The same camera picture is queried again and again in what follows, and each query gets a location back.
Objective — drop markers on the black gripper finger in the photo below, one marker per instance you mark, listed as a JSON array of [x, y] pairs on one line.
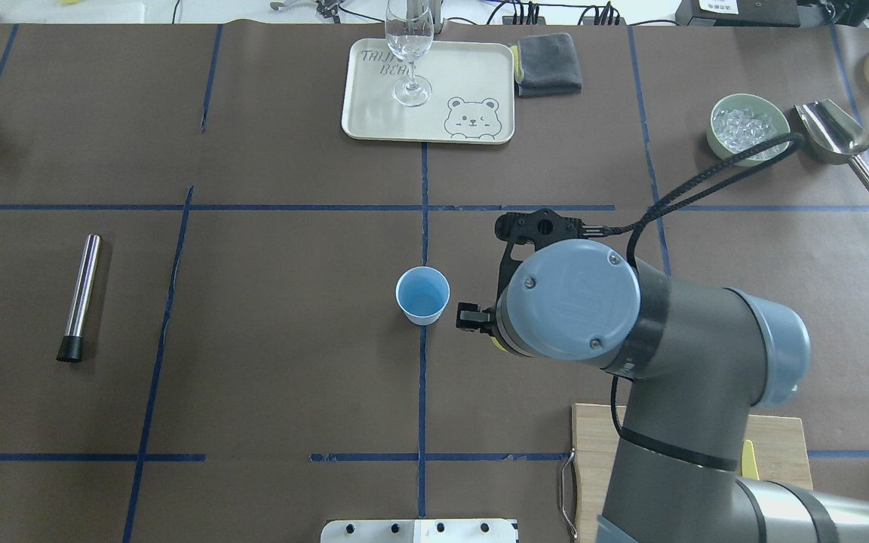
[[466, 310], [466, 324]]

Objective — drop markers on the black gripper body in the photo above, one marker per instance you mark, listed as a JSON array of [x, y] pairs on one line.
[[473, 317]]

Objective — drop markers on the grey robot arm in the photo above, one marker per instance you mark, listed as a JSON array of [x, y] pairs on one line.
[[699, 358]]

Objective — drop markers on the light blue paper cup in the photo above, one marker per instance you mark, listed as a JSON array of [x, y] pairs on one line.
[[422, 293]]

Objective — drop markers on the cream bear serving tray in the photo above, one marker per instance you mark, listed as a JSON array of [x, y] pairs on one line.
[[472, 98]]

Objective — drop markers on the grey folded cloth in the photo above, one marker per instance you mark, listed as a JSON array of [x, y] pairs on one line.
[[546, 65]]

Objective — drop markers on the clear wine glass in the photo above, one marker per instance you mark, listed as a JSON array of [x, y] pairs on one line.
[[409, 32]]

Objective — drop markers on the black power strip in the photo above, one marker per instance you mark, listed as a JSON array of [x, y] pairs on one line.
[[540, 13]]

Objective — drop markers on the yellow plastic knife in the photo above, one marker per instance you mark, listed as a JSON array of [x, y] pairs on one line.
[[748, 464]]

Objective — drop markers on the bamboo cutting board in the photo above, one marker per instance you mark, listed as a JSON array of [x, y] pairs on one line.
[[780, 449]]

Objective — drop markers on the green bowl of ice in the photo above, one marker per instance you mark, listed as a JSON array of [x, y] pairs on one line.
[[741, 121]]

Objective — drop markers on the steel ice scoop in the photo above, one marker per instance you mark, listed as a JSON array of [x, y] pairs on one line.
[[835, 136]]

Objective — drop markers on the steel muddler black tip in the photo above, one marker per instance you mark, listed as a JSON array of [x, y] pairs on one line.
[[71, 345]]

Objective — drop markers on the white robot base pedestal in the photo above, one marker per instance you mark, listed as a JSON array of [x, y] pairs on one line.
[[422, 530]]

